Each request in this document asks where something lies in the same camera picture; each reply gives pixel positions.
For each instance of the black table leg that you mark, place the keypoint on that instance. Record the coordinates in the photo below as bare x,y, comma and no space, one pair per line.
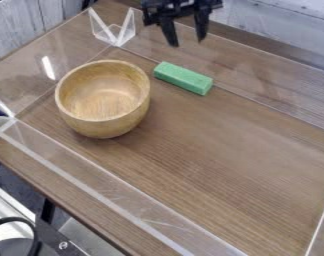
47,211

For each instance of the clear acrylic corner bracket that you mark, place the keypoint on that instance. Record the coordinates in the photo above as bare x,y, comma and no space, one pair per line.
113,34

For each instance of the light wooden bowl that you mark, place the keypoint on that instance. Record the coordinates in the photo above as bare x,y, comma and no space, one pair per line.
104,98

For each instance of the clear acrylic tray wall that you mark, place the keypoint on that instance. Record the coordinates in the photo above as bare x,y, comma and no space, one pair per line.
97,178

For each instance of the green rectangular block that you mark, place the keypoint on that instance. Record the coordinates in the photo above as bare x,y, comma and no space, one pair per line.
184,78

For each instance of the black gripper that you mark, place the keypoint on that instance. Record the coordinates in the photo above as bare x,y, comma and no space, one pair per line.
161,11

